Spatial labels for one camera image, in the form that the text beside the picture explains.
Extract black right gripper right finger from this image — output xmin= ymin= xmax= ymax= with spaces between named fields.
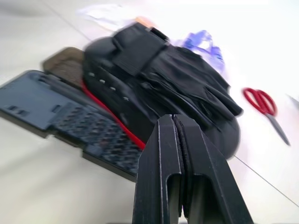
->
xmin=174 ymin=115 xmax=255 ymax=224

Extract black and red boxing pad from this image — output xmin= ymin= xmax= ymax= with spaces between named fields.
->
xmin=81 ymin=23 xmax=244 ymax=160

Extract red handled scissors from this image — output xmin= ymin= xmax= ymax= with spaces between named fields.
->
xmin=242 ymin=87 xmax=292 ymax=147

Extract purple tissue pack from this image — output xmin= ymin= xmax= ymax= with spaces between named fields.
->
xmin=181 ymin=29 xmax=227 ymax=74

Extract black plastic case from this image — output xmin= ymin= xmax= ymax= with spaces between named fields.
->
xmin=0 ymin=46 xmax=147 ymax=183

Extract clear plastic bag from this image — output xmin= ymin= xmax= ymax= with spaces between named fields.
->
xmin=76 ymin=4 xmax=141 ymax=32

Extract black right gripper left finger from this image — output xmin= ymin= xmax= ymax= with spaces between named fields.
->
xmin=132 ymin=113 xmax=185 ymax=224

